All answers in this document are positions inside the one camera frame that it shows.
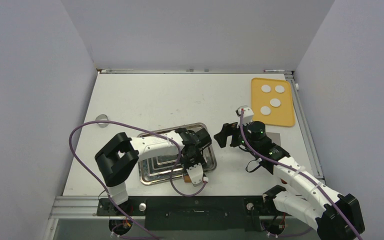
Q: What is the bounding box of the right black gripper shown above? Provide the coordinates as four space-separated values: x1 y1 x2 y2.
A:
215 117 259 153

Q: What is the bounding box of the stainless steel tray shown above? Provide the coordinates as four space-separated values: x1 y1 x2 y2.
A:
138 122 217 186

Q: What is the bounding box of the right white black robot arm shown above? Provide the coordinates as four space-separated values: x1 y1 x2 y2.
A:
214 121 366 240

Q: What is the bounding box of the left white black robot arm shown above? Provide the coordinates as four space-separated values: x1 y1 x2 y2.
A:
94 127 212 215

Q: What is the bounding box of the white dough disc lower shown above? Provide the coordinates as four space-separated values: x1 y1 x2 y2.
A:
260 106 271 116

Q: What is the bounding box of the white dough disc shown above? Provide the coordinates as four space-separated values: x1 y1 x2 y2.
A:
261 84 271 93
260 106 271 116
275 85 285 94
270 98 282 108

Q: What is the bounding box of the white dough disc middle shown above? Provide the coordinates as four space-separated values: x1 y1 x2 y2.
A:
270 98 282 108

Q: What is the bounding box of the white dough disc upper left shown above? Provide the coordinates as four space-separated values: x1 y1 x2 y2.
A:
261 84 271 93

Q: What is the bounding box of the white dough disc upper right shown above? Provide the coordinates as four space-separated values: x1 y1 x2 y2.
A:
275 85 285 94

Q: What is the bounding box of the yellow plastic tray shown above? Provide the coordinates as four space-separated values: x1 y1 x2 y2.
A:
251 77 296 127

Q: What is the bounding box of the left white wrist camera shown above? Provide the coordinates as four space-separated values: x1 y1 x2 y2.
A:
186 163 209 187

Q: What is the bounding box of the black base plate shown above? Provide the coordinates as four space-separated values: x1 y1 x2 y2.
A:
96 195 286 232

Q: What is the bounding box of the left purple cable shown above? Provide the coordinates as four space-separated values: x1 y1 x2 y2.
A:
68 119 209 240

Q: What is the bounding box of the aluminium back rail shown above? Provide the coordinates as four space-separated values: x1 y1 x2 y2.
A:
97 68 294 75

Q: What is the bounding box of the aluminium front rail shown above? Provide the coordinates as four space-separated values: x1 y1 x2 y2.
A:
48 195 348 220

